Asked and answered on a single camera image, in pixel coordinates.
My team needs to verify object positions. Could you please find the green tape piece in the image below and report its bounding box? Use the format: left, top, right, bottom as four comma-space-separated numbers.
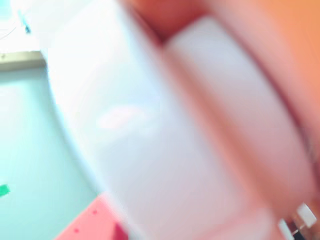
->
0, 184, 11, 198

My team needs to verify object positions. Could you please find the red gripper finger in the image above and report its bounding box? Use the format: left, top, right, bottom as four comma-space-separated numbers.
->
53, 191, 131, 240
122, 0, 213, 45

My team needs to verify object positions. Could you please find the white box handle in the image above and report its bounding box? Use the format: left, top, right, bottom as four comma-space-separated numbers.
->
24, 0, 315, 240

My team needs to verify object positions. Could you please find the white plastic clip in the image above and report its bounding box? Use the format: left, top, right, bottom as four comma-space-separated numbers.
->
296, 203, 318, 229
277, 218, 294, 237

